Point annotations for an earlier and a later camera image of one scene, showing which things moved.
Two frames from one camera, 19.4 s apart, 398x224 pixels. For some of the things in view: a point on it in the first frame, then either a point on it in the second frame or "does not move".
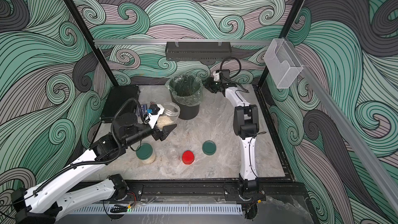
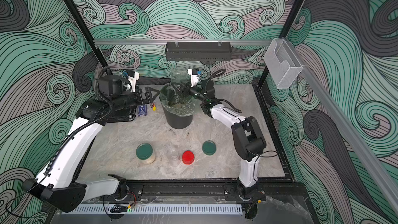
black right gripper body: [213, 86] to [197, 93]
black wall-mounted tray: [198, 51] does not move
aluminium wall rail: [184, 42] does not move
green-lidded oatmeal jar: [146, 154] does not move
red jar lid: [188, 157] does not move
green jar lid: [209, 148] does not move
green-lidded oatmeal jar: [169, 115] to [180, 75]
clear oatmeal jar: [173, 156] does not move
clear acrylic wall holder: [283, 65] does not move
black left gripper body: [154, 133] to [138, 99]
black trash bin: [188, 96] to [179, 122]
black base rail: [282, 191] does not move
